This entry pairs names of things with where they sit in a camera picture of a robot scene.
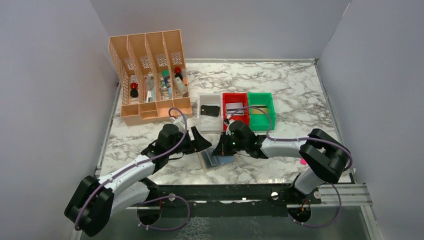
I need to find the white credit card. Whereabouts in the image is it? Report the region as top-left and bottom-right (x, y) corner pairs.
(225, 102), (245, 116)

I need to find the black chip card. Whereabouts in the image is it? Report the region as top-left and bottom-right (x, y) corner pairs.
(200, 105), (221, 117)

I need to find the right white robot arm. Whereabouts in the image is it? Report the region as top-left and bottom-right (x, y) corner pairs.
(211, 120), (352, 198)

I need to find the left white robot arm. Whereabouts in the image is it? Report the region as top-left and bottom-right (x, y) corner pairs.
(64, 123), (212, 237)

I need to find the gold striped card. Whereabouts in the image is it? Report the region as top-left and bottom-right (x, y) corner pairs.
(251, 105), (268, 115)

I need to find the green plastic bin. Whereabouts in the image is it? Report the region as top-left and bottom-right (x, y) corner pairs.
(247, 92), (276, 132)

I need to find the white plastic bin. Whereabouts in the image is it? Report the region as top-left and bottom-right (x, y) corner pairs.
(197, 93), (224, 133)

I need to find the red plastic bin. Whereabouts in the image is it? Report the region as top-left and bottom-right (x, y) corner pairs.
(222, 93), (250, 126)

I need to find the light blue stapler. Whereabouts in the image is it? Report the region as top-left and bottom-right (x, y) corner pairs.
(146, 89), (156, 103)

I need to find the blue highlighter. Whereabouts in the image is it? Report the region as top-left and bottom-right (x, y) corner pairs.
(168, 87), (173, 99)

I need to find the green white glue stick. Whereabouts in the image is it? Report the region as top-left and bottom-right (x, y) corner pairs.
(160, 77), (167, 91)

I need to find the grey staples box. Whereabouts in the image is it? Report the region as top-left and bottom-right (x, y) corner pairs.
(174, 76), (189, 97)

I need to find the red black stamp left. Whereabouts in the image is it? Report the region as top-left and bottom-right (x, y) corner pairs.
(130, 82), (139, 98)

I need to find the red black stamp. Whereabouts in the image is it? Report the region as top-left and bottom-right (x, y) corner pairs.
(174, 67), (184, 80)
(130, 82), (139, 98)

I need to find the green eraser block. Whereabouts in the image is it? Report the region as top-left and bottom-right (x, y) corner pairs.
(161, 70), (170, 79)

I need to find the red black stamp right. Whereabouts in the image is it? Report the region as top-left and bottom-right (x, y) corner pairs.
(174, 67), (184, 80)

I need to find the peach plastic desk organizer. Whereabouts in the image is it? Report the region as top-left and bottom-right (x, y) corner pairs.
(108, 29), (193, 126)

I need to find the black mounting rail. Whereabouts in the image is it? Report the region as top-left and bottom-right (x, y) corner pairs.
(130, 183), (321, 220)

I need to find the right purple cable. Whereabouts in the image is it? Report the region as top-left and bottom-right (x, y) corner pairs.
(224, 106), (354, 171)

